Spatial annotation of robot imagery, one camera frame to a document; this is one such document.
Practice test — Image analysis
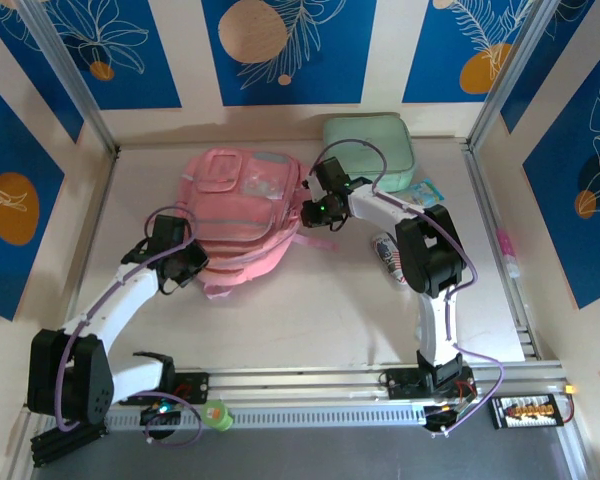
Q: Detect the aluminium mounting rail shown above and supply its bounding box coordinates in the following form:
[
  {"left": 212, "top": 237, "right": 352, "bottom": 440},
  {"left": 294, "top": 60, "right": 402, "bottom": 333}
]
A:
[{"left": 23, "top": 360, "right": 570, "bottom": 407}]

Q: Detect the flag print pencil case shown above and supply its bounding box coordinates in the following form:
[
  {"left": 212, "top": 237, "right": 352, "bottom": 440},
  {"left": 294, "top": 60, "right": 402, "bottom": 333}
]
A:
[{"left": 370, "top": 232, "right": 412, "bottom": 292}]

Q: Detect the mint green zip bag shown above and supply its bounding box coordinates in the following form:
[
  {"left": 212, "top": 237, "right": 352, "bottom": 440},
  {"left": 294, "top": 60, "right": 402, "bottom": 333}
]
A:
[{"left": 321, "top": 113, "right": 415, "bottom": 194}]

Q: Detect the aluminium side rail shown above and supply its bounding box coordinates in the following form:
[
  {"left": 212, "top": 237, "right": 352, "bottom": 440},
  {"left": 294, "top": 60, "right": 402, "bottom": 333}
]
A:
[{"left": 462, "top": 142, "right": 541, "bottom": 362}]

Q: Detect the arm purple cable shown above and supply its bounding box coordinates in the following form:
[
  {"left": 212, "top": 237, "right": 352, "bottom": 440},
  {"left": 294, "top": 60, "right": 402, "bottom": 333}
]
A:
[
  {"left": 53, "top": 205, "right": 204, "bottom": 446},
  {"left": 313, "top": 138, "right": 506, "bottom": 436}
]

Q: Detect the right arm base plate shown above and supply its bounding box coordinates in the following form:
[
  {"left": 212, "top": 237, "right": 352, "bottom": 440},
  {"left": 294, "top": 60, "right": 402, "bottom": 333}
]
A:
[{"left": 385, "top": 367, "right": 477, "bottom": 401}]

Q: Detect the pink backpack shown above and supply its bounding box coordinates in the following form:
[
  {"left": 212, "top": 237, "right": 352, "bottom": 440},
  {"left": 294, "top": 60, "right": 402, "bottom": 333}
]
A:
[{"left": 176, "top": 146, "right": 341, "bottom": 300}]

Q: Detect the aluminium frame post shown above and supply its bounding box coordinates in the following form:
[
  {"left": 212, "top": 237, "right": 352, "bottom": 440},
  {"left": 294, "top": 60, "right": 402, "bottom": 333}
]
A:
[
  {"left": 17, "top": 0, "right": 122, "bottom": 155},
  {"left": 467, "top": 0, "right": 556, "bottom": 151}
]

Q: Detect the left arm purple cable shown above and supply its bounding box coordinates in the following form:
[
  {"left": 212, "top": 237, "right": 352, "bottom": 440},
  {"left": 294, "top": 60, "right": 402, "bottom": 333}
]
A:
[{"left": 53, "top": 205, "right": 204, "bottom": 446}]

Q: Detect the grey slotted cable duct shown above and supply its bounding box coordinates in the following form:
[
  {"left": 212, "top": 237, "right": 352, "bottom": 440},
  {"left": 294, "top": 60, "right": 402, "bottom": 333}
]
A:
[{"left": 104, "top": 405, "right": 429, "bottom": 432}]

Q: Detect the blue wet wipes pack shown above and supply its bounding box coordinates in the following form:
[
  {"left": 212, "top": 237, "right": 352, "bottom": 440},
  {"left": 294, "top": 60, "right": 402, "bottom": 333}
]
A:
[{"left": 393, "top": 178, "right": 447, "bottom": 206}]

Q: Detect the black power distribution board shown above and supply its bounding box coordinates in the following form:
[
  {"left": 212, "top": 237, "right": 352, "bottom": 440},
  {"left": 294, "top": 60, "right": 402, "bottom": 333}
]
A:
[{"left": 488, "top": 393, "right": 564, "bottom": 430}]

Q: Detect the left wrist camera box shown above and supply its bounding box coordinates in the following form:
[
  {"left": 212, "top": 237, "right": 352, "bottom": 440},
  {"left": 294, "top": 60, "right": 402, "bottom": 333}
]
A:
[{"left": 148, "top": 213, "right": 190, "bottom": 251}]

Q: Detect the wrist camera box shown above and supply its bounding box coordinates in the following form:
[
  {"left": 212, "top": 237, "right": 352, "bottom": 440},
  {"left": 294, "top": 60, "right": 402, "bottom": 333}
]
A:
[
  {"left": 310, "top": 157, "right": 352, "bottom": 194},
  {"left": 148, "top": 213, "right": 190, "bottom": 251}
]

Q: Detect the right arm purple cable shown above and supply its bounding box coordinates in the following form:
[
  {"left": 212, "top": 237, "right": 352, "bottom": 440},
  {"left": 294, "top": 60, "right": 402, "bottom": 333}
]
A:
[{"left": 313, "top": 138, "right": 506, "bottom": 436}]

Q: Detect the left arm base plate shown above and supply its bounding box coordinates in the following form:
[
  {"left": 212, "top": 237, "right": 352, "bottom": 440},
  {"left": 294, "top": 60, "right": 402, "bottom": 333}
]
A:
[{"left": 118, "top": 372, "right": 211, "bottom": 406}]

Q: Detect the pink dotted item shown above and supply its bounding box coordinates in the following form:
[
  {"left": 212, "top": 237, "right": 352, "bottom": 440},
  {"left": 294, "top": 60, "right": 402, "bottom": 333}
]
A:
[{"left": 497, "top": 228, "right": 522, "bottom": 280}]

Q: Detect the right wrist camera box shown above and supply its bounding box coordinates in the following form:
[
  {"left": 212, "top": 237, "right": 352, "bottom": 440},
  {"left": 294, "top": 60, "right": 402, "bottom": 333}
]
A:
[{"left": 310, "top": 157, "right": 352, "bottom": 194}]

